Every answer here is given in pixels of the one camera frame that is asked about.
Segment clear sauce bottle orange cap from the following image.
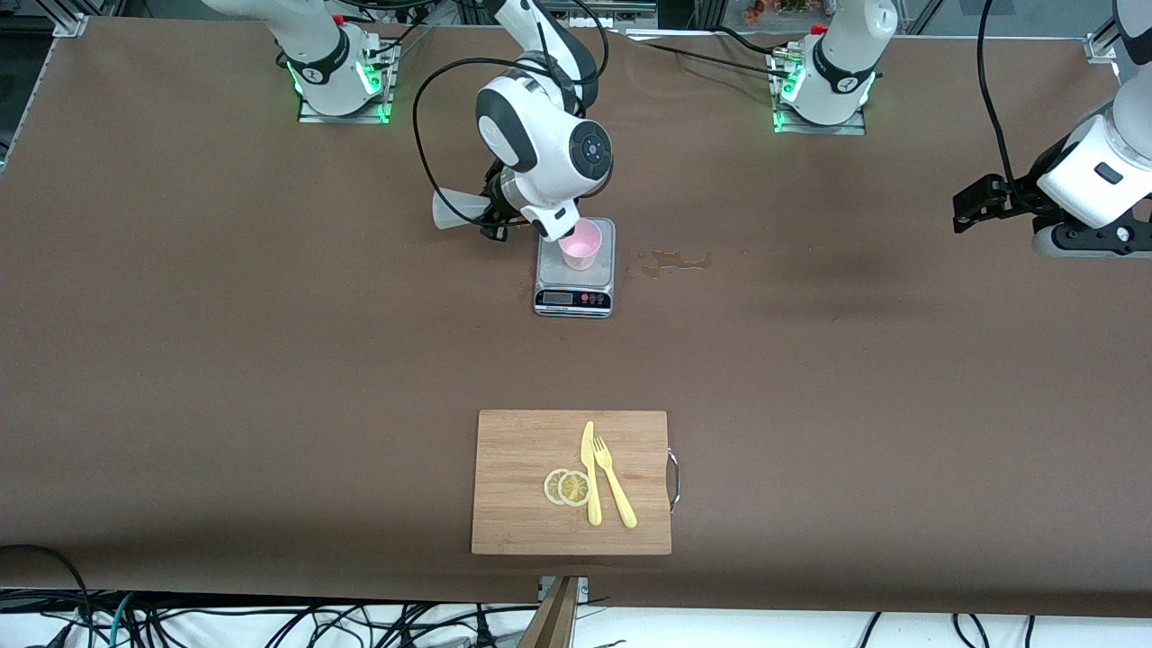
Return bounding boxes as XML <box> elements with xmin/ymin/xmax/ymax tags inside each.
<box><xmin>432</xmin><ymin>187</ymin><xmax>505</xmax><ymax>231</ymax></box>

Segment pink plastic cup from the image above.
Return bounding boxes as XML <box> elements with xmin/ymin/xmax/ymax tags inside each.
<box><xmin>558</xmin><ymin>219</ymin><xmax>603</xmax><ymax>272</ymax></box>

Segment silver digital kitchen scale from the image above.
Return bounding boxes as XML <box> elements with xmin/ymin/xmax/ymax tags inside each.
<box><xmin>534</xmin><ymin>216</ymin><xmax>617</xmax><ymax>319</ymax></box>

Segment spilled liquid puddle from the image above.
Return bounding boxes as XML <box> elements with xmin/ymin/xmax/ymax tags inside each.
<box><xmin>641</xmin><ymin>249</ymin><xmax>714</xmax><ymax>278</ymax></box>

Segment grey power strip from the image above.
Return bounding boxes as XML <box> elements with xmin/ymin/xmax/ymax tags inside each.
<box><xmin>526</xmin><ymin>0</ymin><xmax>658</xmax><ymax>30</ymax></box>

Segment yellow plastic knife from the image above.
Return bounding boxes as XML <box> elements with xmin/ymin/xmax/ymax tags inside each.
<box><xmin>580</xmin><ymin>420</ymin><xmax>603</xmax><ymax>527</ymax></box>

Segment yellow plastic fork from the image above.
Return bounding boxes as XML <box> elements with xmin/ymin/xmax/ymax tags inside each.
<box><xmin>593</xmin><ymin>436</ymin><xmax>638</xmax><ymax>529</ymax></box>

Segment brown table cover sheet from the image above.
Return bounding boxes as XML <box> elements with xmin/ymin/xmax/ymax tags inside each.
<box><xmin>0</xmin><ymin>16</ymin><xmax>1152</xmax><ymax>620</ymax></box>

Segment wooden beam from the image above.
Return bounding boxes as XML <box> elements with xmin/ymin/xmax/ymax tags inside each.
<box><xmin>517</xmin><ymin>576</ymin><xmax>581</xmax><ymax>648</ymax></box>

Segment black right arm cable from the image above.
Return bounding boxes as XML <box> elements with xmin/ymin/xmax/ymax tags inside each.
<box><xmin>411</xmin><ymin>0</ymin><xmax>613</xmax><ymax>226</ymax></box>

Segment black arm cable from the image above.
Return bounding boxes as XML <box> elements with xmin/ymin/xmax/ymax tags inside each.
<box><xmin>976</xmin><ymin>0</ymin><xmax>1025</xmax><ymax>194</ymax></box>
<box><xmin>411</xmin><ymin>0</ymin><xmax>613</xmax><ymax>226</ymax></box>

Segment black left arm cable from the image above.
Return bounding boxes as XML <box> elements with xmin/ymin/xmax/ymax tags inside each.
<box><xmin>976</xmin><ymin>0</ymin><xmax>1025</xmax><ymax>194</ymax></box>

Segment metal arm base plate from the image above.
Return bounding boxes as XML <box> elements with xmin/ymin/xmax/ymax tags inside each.
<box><xmin>297</xmin><ymin>90</ymin><xmax>393</xmax><ymax>125</ymax></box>
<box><xmin>772</xmin><ymin>108</ymin><xmax>867</xmax><ymax>136</ymax></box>

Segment bamboo cutting board metal handle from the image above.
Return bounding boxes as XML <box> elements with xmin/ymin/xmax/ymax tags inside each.
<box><xmin>471</xmin><ymin>409</ymin><xmax>680</xmax><ymax>556</ymax></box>

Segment teal cable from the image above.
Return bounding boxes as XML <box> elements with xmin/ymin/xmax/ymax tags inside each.
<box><xmin>106</xmin><ymin>592</ymin><xmax>138</xmax><ymax>648</ymax></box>

